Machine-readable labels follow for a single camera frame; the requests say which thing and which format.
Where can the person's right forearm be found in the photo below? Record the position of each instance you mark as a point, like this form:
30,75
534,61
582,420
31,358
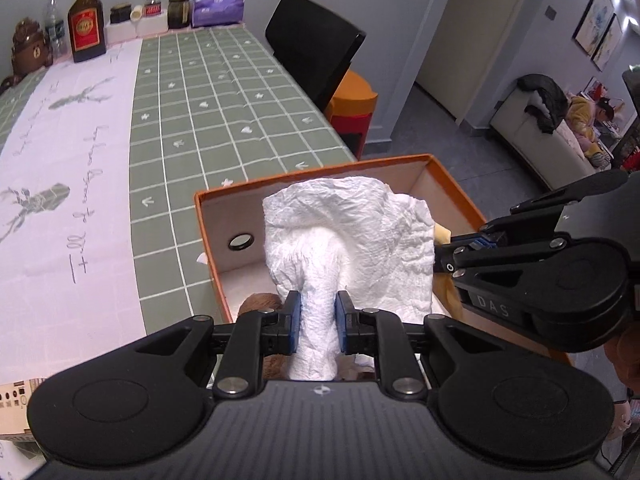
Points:
625,360

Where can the small black-lidded jar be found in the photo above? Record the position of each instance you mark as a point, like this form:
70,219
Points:
120,13

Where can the small ink bottle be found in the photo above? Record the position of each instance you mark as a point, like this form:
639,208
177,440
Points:
152,6

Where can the plain cream door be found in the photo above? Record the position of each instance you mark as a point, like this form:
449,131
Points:
475,35

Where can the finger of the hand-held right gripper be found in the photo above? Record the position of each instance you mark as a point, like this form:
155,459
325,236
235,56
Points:
575,192
500,255

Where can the dark wall switch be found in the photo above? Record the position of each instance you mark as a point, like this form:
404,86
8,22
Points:
551,13

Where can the orange cardboard box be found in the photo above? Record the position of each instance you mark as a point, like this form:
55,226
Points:
225,220

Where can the brown liquor bottle red label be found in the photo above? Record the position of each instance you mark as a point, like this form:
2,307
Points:
86,25

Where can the red stool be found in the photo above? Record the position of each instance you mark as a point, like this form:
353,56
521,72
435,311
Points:
355,130

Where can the black jacket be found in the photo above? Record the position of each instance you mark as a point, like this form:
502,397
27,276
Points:
545,100

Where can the white flat box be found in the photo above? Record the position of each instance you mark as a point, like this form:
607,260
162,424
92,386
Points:
150,25

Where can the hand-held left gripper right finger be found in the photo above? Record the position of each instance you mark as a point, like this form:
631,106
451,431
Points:
342,322

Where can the clear water bottle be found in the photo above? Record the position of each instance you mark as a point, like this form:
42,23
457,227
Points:
54,30

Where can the brown plush toy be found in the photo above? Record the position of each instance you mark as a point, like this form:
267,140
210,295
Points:
260,302

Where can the dark glass jar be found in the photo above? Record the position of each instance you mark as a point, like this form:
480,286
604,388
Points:
179,12

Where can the brown bear flask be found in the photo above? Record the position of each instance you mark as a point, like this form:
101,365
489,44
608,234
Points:
30,52

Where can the orange stool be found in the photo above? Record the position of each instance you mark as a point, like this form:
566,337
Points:
355,97

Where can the small framed wall picture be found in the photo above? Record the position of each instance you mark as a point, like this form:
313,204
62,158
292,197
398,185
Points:
594,85

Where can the black chair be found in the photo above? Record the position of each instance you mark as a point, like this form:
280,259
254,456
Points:
310,45

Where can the white deer-print table runner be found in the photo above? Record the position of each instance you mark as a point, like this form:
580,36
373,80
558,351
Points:
75,185

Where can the wooden radio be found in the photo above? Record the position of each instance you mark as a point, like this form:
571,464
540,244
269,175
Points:
15,405

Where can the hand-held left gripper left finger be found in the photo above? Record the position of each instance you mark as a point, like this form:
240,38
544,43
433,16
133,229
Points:
295,322

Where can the white towel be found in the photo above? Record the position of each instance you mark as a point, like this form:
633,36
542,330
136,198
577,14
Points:
350,220

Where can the pale tape roll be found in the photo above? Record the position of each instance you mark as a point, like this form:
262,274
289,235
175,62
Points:
136,14

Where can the pale sofa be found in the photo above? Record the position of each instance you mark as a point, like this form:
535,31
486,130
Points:
530,135

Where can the purple tissue pack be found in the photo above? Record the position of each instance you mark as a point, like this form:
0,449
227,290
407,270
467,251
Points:
217,10

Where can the yellow cloth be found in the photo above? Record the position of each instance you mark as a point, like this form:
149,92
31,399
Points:
450,295

